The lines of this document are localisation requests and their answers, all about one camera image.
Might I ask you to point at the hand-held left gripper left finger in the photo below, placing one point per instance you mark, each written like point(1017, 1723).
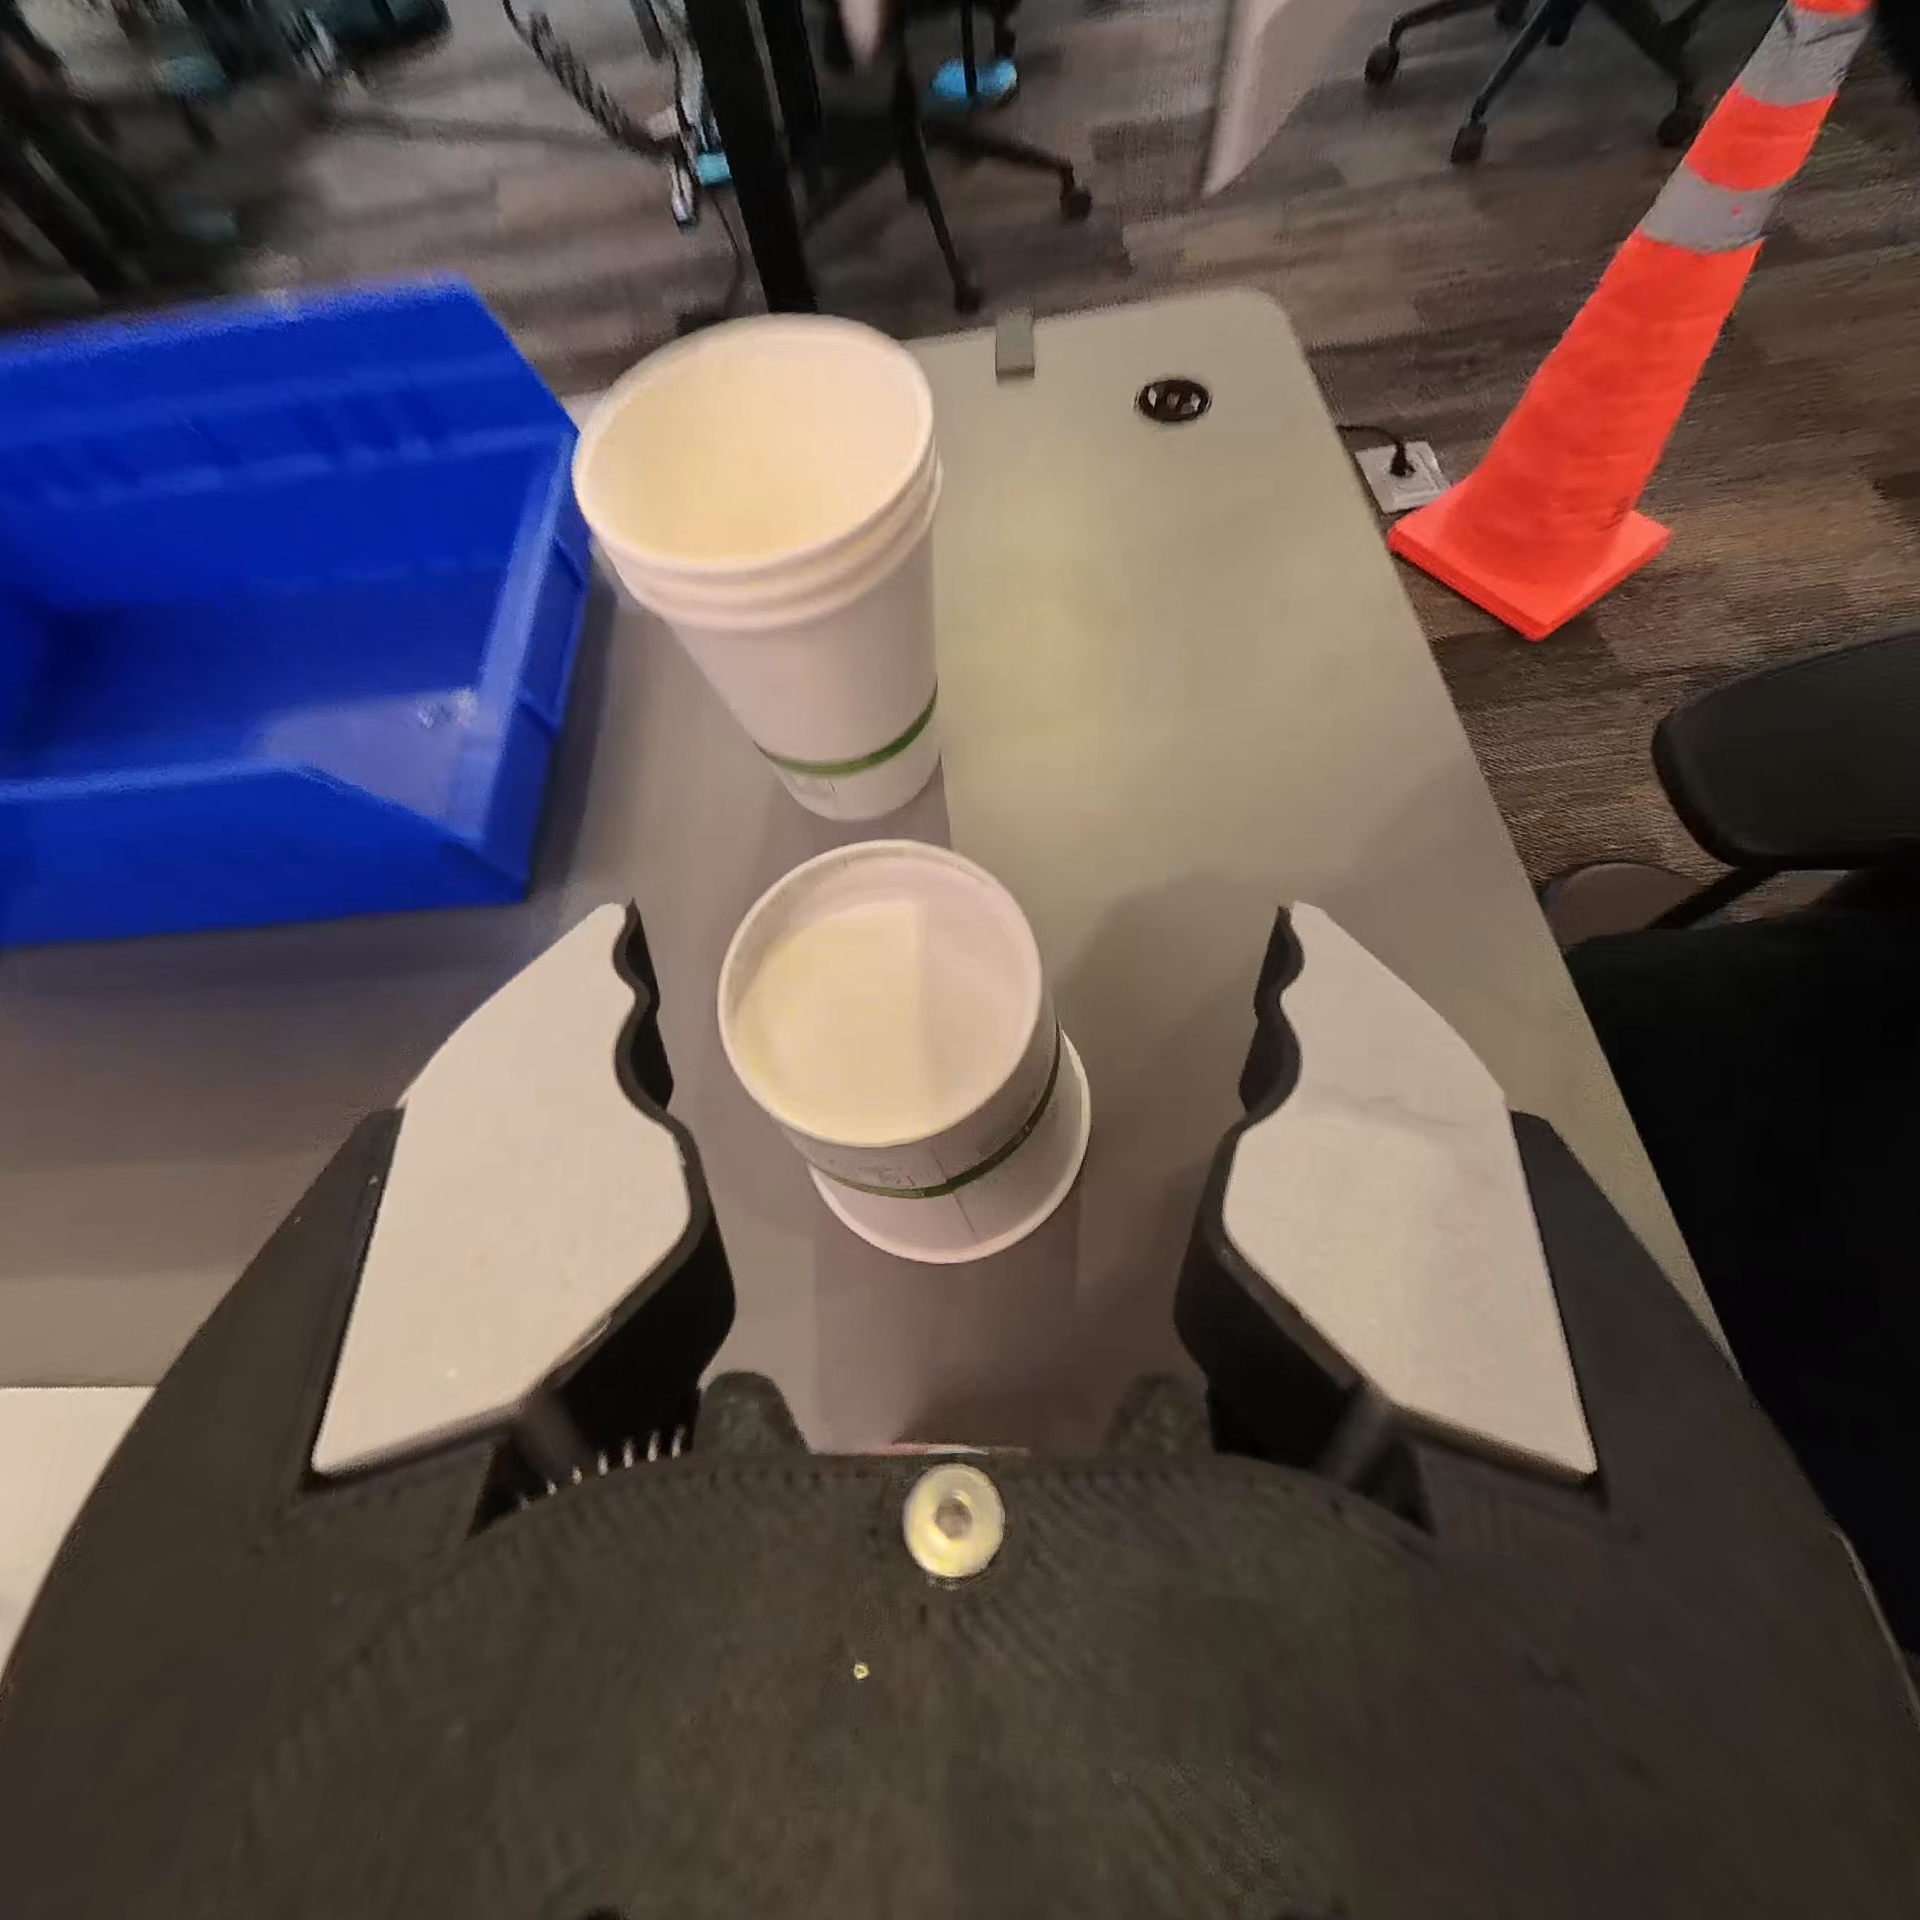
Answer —
point(510, 1200)

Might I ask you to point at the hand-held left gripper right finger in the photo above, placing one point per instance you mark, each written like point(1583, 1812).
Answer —
point(1396, 1200)

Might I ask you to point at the grey desk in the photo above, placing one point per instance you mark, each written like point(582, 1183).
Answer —
point(1185, 676)

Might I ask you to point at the grey desk edge clip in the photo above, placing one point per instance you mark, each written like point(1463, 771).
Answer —
point(1015, 347)

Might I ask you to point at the black desk leg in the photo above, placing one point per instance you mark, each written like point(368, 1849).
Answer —
point(751, 149)

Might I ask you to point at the black office chair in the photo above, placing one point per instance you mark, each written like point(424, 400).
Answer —
point(1786, 1051)

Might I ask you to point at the blue plastic bin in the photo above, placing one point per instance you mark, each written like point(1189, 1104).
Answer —
point(254, 630)

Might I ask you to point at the floor power outlet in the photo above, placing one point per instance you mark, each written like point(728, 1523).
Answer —
point(1406, 473)

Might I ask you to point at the orange traffic cone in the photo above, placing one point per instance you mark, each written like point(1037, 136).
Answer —
point(1622, 390)

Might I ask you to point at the white panel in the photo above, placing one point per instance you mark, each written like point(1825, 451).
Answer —
point(1266, 89)

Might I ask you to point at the black swivel chair base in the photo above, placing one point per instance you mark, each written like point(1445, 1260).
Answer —
point(1516, 76)
point(937, 166)

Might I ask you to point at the white rounded base plate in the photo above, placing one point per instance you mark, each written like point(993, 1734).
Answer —
point(60, 1500)

